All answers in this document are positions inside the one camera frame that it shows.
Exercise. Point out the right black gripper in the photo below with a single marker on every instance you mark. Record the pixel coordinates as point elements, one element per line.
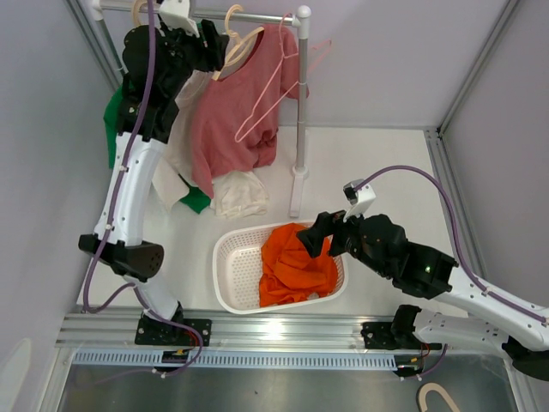
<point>324,226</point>

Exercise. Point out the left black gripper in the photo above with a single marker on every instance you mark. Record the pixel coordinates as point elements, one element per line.
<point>211,57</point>

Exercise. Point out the beige wooden hanger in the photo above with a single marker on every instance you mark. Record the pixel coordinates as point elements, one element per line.
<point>240,45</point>
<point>138,9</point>

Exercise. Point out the orange t shirt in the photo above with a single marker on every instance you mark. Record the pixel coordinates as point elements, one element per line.
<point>289,274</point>

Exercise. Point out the pink t shirt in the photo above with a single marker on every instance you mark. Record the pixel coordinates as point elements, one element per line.
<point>236,122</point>

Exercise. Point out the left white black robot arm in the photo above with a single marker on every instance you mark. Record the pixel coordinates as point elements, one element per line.
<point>159,61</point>

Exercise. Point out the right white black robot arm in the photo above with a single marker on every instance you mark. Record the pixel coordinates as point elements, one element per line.
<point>497,326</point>

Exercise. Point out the beige t shirt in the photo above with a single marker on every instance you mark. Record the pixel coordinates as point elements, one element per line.
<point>236,194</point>

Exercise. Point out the green t shirt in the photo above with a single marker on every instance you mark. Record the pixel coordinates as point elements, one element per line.
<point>112,124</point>

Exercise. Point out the metal clothes rack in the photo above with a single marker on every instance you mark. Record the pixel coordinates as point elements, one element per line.
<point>301,21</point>

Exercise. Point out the white perforated plastic basket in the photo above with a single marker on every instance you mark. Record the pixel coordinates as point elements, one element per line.
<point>237,270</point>

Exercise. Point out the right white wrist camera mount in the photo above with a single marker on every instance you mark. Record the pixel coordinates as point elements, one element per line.
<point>360,196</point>

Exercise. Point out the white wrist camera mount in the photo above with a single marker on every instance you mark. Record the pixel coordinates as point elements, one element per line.
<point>176,15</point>
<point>360,196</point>

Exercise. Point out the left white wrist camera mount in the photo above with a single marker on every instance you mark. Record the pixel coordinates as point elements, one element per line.
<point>176,15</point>

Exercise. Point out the aluminium rail frame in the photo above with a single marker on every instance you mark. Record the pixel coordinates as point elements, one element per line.
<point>116,328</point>

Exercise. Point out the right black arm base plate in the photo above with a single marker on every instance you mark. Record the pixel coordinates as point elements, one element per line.
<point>389,336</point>

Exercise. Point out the white slotted cable duct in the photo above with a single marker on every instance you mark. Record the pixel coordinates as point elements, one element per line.
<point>235,359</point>

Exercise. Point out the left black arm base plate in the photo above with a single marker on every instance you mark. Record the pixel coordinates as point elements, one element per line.
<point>152,332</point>

